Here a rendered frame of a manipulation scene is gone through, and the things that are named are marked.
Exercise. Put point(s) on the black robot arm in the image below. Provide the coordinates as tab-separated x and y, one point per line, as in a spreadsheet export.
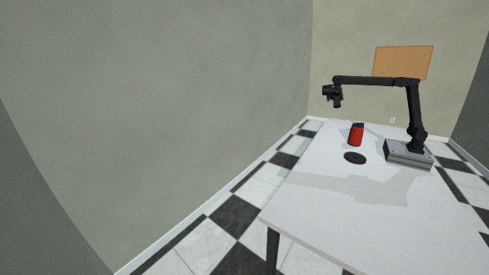
415	129

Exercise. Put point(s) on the black round disk with center stud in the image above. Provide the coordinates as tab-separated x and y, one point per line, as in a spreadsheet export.
353	158

